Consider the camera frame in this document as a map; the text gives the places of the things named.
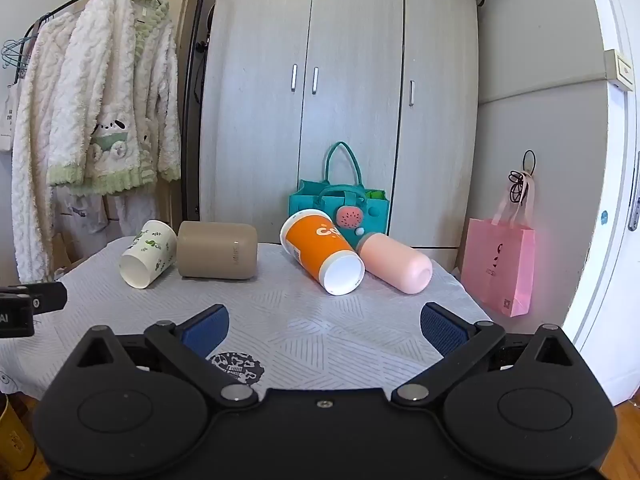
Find teal felt tote bag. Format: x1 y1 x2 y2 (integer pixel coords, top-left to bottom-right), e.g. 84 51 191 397
288 141 391 250

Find light grey wardrobe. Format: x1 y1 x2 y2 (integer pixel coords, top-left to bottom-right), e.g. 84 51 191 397
199 0 481 261

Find orange paper cup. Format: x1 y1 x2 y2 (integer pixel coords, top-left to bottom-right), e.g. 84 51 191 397
279 209 365 296

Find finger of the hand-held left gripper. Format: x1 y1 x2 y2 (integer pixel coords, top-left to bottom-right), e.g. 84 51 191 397
0 281 68 315

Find yellow container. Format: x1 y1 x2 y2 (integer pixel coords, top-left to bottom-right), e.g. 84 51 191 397
0 392 38 476

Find metal door handle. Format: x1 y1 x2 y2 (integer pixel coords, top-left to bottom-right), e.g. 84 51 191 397
629 165 640 233

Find green wire hangers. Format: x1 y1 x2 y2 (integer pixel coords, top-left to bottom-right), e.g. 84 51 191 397
1 37 31 81

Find watermelon felt charm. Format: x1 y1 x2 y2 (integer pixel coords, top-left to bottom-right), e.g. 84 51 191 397
336 205 366 237

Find white fluffy robe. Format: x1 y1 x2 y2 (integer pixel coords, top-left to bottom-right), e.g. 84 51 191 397
11 10 76 283

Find beige cup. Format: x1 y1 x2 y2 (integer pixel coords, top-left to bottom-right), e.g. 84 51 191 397
177 221 259 280

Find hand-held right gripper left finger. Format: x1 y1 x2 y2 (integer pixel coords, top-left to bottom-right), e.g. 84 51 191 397
62 304 259 407

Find pale grey pants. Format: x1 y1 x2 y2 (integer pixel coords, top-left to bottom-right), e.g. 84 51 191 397
52 185 161 241

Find black metal clothes rack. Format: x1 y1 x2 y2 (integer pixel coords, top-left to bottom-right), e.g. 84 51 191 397
15 0 213 221

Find black hair ties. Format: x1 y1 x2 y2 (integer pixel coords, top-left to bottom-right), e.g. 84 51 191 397
509 150 537 206

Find pink shopping bag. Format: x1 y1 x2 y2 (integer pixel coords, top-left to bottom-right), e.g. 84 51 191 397
460 180 536 317

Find white printed tote bag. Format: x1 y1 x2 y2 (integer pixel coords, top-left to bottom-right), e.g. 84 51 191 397
0 85 16 151

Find white cup with green leaves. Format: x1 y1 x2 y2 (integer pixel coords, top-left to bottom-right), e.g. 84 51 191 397
119 220 178 289

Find white patterned tablecloth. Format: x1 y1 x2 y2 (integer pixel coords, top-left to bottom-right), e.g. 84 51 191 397
0 240 493 401

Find beige wall switch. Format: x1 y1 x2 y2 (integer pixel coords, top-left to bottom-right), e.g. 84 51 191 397
603 49 636 92

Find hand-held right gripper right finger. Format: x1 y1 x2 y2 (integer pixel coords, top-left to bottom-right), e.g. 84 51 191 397
391 302 588 406

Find white fluffy green-trimmed jacket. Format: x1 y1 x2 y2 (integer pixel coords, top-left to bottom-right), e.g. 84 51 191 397
47 0 182 196

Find white door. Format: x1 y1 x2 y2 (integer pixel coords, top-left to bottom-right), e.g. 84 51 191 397
560 0 640 406

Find pink cup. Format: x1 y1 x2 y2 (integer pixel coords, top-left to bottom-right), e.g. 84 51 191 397
356 233 433 294

